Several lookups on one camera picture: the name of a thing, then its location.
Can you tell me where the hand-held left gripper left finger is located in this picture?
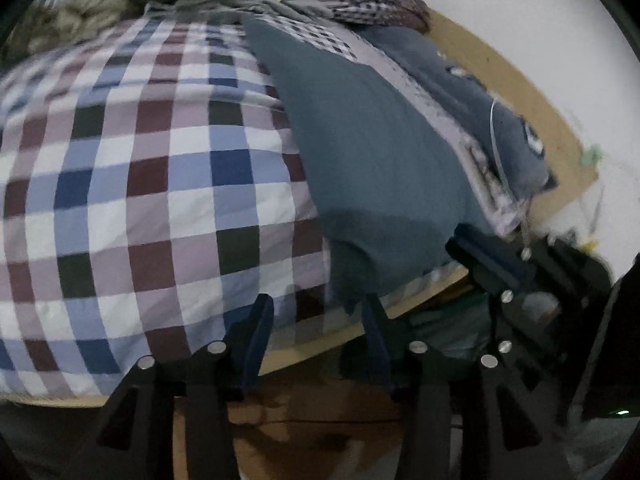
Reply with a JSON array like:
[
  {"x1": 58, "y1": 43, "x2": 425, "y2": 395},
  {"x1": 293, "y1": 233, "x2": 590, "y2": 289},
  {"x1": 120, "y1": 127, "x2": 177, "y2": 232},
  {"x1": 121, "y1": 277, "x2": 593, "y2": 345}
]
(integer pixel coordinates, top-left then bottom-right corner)
[{"x1": 60, "y1": 292, "x2": 276, "y2": 480}]

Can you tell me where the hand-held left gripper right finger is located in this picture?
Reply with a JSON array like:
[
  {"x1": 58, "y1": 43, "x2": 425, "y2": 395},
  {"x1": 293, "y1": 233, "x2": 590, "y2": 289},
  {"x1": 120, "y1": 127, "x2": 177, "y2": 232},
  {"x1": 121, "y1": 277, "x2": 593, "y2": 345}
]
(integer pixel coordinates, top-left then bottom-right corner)
[{"x1": 362, "y1": 292, "x2": 576, "y2": 480}]

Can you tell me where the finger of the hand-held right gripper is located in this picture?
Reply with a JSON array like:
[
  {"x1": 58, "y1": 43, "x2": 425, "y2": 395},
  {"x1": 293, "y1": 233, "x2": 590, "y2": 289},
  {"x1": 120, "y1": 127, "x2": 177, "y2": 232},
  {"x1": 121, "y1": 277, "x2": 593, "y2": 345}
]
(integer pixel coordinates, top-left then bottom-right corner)
[
  {"x1": 452, "y1": 225, "x2": 536, "y2": 286},
  {"x1": 445, "y1": 242, "x2": 516, "y2": 306}
]

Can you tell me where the teal fleece sweater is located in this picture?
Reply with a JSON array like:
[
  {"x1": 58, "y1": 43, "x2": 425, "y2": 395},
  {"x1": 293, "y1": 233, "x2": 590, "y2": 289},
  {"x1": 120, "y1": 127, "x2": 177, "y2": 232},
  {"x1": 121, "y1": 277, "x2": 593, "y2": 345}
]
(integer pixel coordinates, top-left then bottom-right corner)
[{"x1": 242, "y1": 15, "x2": 501, "y2": 311}]

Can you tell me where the blue cartoon print pillow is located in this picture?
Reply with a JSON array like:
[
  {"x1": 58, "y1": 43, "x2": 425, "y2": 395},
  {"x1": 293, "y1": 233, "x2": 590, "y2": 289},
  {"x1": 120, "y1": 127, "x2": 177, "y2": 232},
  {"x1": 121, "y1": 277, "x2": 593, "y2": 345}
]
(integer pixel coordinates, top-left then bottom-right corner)
[{"x1": 357, "y1": 25, "x2": 558, "y2": 201}]

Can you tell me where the wooden headboard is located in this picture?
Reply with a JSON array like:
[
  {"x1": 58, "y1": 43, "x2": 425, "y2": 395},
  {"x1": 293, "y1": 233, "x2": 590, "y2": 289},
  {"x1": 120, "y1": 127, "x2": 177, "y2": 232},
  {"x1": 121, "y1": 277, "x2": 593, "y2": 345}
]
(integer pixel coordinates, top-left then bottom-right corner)
[{"x1": 425, "y1": 10, "x2": 601, "y2": 221}]

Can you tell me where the checked bed sheet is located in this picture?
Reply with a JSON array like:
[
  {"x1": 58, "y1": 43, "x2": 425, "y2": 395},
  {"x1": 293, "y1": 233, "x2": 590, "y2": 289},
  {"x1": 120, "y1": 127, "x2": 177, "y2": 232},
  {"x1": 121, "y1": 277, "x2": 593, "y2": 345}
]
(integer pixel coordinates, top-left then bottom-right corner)
[{"x1": 0, "y1": 15, "x2": 531, "y2": 406}]

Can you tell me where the khaki garment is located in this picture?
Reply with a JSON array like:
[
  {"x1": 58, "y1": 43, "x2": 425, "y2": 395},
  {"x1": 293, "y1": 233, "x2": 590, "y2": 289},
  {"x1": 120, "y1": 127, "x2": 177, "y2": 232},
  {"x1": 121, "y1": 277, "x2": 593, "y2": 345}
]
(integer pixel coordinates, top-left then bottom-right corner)
[{"x1": 5, "y1": 0, "x2": 146, "y2": 61}]

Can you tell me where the wooden bed frame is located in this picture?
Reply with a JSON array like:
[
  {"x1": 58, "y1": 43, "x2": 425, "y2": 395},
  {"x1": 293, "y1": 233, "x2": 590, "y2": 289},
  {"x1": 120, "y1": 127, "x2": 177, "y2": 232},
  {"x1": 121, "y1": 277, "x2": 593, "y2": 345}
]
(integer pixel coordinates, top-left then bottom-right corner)
[{"x1": 260, "y1": 265, "x2": 471, "y2": 376}]

